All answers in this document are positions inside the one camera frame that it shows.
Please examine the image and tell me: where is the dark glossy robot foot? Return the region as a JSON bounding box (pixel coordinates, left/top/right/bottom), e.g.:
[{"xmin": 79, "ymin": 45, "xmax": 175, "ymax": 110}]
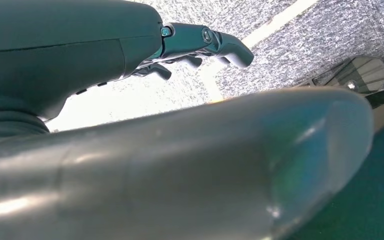
[{"xmin": 294, "ymin": 55, "xmax": 384, "ymax": 97}]

